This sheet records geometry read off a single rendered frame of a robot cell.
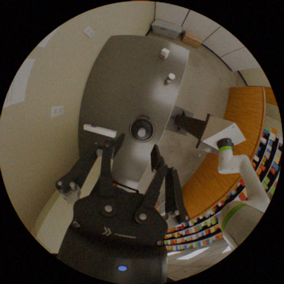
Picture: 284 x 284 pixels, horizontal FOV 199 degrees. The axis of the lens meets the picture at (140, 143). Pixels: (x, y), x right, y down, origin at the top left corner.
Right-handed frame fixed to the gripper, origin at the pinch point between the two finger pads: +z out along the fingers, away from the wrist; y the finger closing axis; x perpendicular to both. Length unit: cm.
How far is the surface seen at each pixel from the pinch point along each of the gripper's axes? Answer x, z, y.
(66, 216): -28.6, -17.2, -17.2
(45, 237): -28.7, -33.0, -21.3
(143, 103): 11.8, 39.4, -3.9
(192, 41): 214, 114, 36
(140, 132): 0.4, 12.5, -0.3
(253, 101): 138, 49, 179
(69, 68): 26, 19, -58
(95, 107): 1, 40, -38
